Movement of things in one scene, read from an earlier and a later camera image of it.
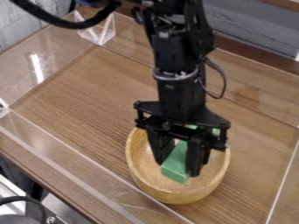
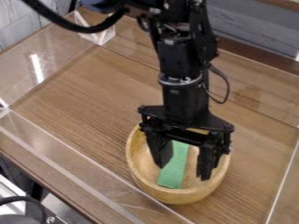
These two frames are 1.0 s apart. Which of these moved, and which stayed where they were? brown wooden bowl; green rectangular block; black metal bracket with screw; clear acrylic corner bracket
Moved: green rectangular block
Stayed: clear acrylic corner bracket; black metal bracket with screw; brown wooden bowl
